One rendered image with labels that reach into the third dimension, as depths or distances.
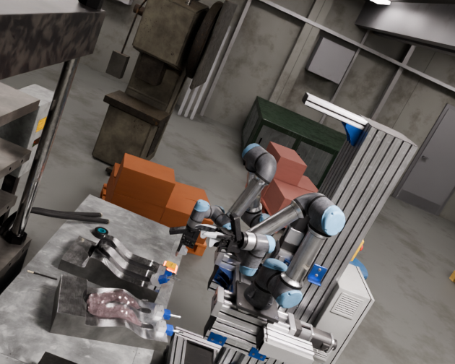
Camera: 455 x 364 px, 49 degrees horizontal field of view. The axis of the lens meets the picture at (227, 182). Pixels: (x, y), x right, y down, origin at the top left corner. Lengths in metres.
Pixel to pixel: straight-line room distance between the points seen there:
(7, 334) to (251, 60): 8.30
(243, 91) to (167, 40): 4.59
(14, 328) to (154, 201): 2.53
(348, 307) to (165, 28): 3.78
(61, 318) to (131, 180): 2.41
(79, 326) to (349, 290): 1.33
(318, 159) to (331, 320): 5.56
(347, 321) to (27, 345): 1.57
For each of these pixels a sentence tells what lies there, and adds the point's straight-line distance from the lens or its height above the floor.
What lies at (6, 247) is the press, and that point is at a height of 0.79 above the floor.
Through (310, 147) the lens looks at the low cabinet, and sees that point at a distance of 8.04.
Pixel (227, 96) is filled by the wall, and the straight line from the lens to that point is 9.97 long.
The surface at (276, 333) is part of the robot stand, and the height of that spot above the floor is 0.96.
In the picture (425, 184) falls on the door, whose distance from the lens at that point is 11.19.
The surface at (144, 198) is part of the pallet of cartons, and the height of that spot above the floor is 0.42.
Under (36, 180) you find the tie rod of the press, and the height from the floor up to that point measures 1.15.
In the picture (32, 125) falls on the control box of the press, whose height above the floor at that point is 1.36.
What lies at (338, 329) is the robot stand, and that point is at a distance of 2.80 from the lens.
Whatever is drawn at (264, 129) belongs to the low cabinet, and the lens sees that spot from 7.88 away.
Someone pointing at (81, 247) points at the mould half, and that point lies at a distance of 2.69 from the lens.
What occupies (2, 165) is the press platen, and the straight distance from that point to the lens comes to 2.28.
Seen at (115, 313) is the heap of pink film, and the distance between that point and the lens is 2.27.
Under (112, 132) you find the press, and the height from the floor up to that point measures 0.40.
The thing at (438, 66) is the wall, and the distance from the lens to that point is 10.65.
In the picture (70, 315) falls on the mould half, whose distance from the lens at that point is 2.18.
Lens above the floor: 2.28
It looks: 19 degrees down
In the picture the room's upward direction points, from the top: 25 degrees clockwise
